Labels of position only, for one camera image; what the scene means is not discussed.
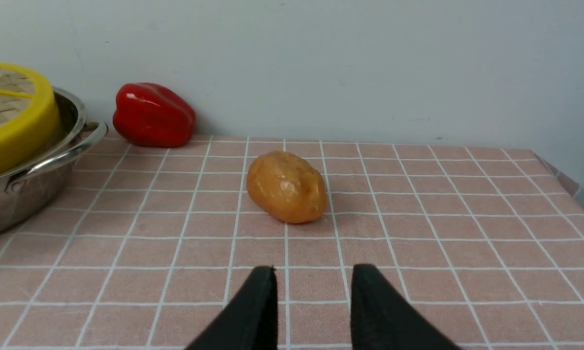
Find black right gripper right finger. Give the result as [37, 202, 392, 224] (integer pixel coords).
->
[350, 264, 460, 350]

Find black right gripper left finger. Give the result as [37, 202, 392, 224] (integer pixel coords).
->
[186, 266, 278, 350]

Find yellow woven steamer lid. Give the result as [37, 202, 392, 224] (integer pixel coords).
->
[0, 62, 62, 175]

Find stainless steel pot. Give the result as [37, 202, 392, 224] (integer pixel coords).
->
[0, 87, 109, 234]

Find pink checkered tablecloth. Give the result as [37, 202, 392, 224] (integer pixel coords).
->
[0, 135, 584, 350]

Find orange potato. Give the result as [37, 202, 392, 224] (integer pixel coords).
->
[247, 150, 328, 224]

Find red bell pepper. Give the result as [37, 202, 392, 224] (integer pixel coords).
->
[112, 82, 196, 148]

